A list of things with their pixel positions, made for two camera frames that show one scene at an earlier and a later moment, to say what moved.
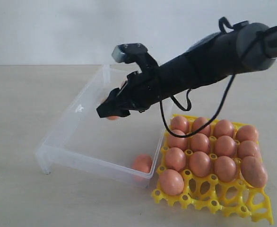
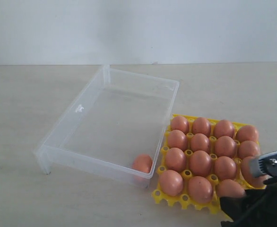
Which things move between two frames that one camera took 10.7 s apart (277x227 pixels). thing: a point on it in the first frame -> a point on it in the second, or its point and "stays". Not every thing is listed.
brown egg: [246, 132] stays
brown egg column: [225, 146] stays
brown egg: [199, 143] stays
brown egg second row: [122, 83] -> [229, 188]
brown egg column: [247, 148] stays
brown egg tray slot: [179, 123] stays
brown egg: [113, 117] -> [200, 189]
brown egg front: [175, 158] stays
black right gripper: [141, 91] -> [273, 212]
